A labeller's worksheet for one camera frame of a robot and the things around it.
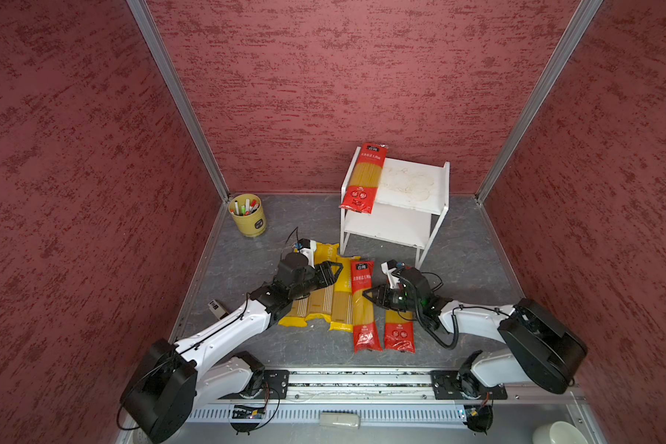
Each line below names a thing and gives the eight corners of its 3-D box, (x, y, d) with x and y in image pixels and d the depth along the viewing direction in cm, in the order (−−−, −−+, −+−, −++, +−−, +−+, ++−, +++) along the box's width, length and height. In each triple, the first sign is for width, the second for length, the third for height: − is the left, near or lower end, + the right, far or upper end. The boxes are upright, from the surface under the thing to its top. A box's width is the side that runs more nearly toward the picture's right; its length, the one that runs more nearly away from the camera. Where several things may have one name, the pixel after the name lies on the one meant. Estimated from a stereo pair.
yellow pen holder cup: (237, 239, 107) (225, 216, 96) (243, 217, 114) (233, 193, 103) (265, 239, 107) (257, 216, 96) (270, 217, 114) (263, 193, 103)
